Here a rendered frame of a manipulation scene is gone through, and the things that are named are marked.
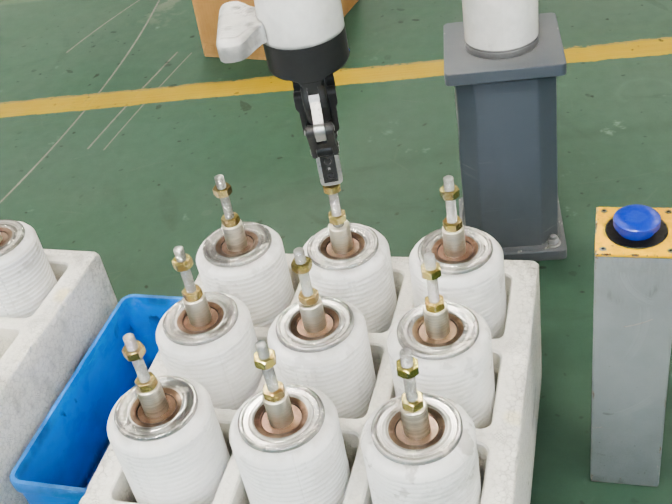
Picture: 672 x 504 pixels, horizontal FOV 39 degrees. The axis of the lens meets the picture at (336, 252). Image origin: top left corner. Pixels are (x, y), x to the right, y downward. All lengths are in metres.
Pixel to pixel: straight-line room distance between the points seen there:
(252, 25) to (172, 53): 1.27
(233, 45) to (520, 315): 0.40
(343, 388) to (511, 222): 0.49
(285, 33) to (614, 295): 0.37
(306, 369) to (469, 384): 0.15
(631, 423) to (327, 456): 0.34
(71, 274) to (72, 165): 0.62
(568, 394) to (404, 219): 0.42
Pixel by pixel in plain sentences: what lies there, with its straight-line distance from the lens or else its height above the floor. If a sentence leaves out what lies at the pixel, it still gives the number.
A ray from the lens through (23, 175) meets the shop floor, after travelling 1.81.
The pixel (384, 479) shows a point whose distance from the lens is 0.78.
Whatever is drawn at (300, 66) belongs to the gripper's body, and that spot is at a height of 0.48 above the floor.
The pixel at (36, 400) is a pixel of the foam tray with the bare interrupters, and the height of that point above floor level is 0.12.
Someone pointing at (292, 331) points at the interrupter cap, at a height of 0.25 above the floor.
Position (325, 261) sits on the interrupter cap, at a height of 0.25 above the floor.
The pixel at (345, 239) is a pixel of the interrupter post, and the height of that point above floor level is 0.27.
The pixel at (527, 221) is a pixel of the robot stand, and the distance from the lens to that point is 1.31.
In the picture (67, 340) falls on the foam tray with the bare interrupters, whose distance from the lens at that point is 1.17.
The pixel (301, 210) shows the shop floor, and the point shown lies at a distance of 1.50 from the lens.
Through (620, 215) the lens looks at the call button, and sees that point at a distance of 0.87.
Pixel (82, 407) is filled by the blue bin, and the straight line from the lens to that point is 1.16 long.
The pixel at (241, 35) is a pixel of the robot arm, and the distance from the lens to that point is 0.83.
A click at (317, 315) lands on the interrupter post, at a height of 0.27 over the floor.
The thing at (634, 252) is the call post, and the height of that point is 0.31.
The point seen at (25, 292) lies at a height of 0.20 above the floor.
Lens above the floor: 0.85
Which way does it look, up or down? 37 degrees down
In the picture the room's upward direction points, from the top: 11 degrees counter-clockwise
